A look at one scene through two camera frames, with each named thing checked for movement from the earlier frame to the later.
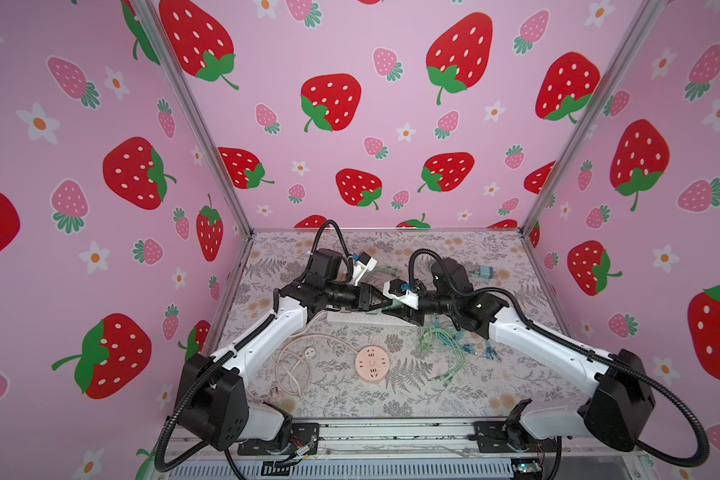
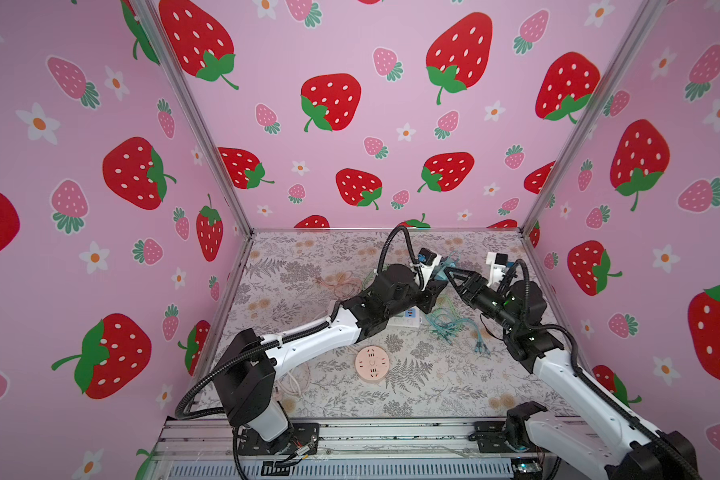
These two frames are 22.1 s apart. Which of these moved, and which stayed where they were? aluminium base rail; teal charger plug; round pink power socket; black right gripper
Moved: teal charger plug; black right gripper
Stayed: round pink power socket; aluminium base rail
